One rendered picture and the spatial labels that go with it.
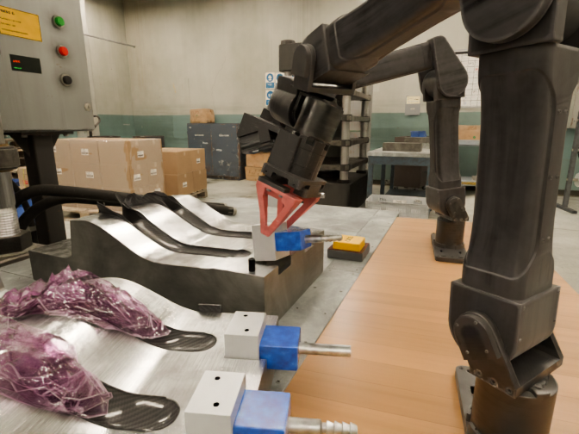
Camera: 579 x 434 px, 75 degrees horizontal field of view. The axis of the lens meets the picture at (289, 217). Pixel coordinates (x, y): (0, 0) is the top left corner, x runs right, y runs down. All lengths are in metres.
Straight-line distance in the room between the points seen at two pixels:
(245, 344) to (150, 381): 0.09
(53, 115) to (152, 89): 8.17
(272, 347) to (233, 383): 0.08
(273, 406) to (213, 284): 0.27
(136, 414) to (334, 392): 0.21
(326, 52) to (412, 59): 0.40
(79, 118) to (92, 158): 3.36
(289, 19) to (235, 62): 1.36
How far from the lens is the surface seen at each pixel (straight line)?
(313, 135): 0.52
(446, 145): 0.91
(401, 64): 0.87
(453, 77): 0.89
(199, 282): 0.58
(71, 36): 1.42
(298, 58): 0.52
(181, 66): 8.97
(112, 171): 4.57
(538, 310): 0.38
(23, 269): 0.96
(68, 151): 4.99
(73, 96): 1.38
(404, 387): 0.49
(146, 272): 0.65
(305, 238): 0.55
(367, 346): 0.55
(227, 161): 7.70
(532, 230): 0.35
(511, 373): 0.37
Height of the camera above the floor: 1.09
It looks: 14 degrees down
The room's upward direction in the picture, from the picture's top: straight up
